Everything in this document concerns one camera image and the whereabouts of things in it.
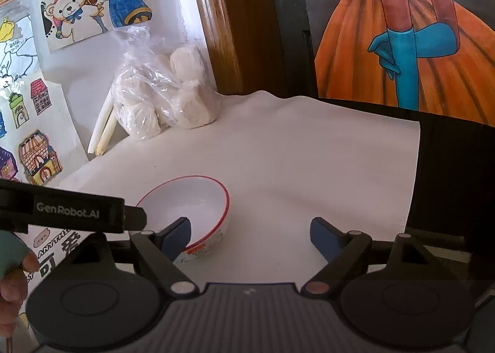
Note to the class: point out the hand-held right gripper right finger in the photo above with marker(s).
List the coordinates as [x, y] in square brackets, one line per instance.
[328, 239]

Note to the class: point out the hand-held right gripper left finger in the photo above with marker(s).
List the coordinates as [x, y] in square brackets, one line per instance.
[178, 239]

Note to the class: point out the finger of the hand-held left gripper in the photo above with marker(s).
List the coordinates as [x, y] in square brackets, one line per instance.
[136, 217]

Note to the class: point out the white bowl with red rim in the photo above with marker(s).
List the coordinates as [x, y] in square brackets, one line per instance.
[193, 198]

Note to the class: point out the person's left hand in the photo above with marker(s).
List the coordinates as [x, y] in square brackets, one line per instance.
[13, 260]

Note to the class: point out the cartoon printed white paper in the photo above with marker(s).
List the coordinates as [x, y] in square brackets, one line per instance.
[58, 250]

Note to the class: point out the drawing of colourful houses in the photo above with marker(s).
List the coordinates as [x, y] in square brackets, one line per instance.
[38, 136]

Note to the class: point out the cream rolled paper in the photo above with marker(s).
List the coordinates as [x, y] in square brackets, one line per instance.
[107, 136]

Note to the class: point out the white rolled paper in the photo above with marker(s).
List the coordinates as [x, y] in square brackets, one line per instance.
[99, 125]

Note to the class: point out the white tablecloth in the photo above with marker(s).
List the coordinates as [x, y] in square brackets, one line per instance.
[290, 152]

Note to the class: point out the clear plastic bag of buns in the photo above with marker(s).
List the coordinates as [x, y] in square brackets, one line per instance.
[170, 97]

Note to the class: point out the drawing of figure in blue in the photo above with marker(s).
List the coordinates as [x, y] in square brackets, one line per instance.
[17, 39]

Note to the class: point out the dark door panel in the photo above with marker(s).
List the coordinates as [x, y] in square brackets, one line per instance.
[290, 20]

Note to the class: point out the orange dress painting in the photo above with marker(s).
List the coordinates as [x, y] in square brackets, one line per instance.
[425, 28]

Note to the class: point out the wooden door frame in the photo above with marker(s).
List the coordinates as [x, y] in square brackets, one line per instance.
[220, 20]

